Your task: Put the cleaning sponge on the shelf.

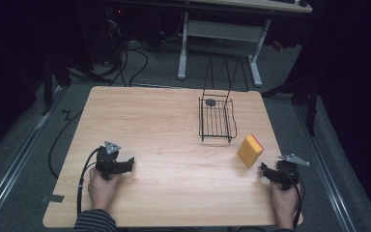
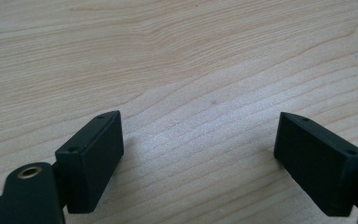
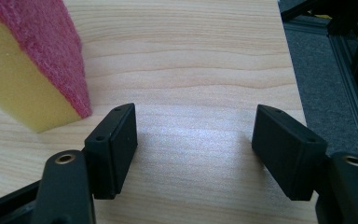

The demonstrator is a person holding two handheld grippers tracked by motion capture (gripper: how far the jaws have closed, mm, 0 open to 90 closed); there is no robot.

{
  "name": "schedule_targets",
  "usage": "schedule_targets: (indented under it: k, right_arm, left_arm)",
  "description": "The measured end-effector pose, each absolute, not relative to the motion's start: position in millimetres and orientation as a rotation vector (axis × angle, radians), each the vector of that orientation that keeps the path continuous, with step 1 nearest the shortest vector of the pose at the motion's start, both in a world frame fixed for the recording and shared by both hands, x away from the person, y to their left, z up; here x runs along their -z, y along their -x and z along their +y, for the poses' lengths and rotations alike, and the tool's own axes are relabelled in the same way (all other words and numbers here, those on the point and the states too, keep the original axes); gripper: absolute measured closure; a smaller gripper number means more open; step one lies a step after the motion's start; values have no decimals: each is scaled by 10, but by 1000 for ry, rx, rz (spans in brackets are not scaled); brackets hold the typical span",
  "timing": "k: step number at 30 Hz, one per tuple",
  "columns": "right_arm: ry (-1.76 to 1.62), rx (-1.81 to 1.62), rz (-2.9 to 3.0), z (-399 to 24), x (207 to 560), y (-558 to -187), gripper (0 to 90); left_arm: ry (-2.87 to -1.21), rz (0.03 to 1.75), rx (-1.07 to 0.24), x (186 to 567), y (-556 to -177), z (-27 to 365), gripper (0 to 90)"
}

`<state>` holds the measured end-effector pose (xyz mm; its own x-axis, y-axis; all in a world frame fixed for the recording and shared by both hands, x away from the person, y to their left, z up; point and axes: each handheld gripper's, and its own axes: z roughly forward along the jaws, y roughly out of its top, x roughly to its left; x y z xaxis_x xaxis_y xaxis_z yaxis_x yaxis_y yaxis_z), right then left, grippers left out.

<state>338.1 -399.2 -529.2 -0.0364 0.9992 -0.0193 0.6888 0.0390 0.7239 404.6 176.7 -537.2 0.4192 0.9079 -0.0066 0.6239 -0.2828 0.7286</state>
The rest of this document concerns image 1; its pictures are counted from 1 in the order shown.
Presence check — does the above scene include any black floor cable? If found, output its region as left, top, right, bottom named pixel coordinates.
left=47, top=109, right=84, bottom=180

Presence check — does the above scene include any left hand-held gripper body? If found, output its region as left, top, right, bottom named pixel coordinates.
left=95, top=140, right=129, bottom=181

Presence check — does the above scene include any grey tape patch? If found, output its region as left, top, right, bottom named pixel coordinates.
left=41, top=193, right=65, bottom=204

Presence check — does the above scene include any person's right hand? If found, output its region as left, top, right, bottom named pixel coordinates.
left=270, top=179, right=301, bottom=230

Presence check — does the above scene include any white-legged desk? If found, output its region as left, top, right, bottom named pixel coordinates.
left=176, top=0, right=314, bottom=89

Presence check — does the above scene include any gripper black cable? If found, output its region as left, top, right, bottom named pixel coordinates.
left=75, top=147, right=102, bottom=218
left=283, top=166, right=306, bottom=230

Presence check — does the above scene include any dark computer tower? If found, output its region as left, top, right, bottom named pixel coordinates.
left=104, top=5, right=130, bottom=67

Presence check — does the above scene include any black metal stand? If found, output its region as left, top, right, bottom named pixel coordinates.
left=260, top=63, right=321, bottom=137
left=40, top=56, right=73, bottom=117

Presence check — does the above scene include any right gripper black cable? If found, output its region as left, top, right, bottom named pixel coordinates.
left=283, top=166, right=306, bottom=230

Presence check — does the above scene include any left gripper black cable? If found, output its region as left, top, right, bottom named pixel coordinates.
left=75, top=147, right=102, bottom=218

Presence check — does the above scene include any person's left hand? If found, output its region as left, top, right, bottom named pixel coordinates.
left=87, top=166, right=123, bottom=213

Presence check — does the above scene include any black wire rack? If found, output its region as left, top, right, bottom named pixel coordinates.
left=198, top=53, right=250, bottom=145

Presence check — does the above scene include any bundle of black floor cables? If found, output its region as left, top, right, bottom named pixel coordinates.
left=91, top=40, right=150, bottom=88

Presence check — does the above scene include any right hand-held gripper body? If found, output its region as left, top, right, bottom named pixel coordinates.
left=271, top=153, right=311, bottom=191

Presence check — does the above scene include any metal floor rail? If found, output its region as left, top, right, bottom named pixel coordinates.
left=0, top=86, right=66, bottom=228
left=293, top=103, right=358, bottom=232

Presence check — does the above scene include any yellow sponge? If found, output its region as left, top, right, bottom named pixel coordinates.
left=237, top=133, right=266, bottom=168

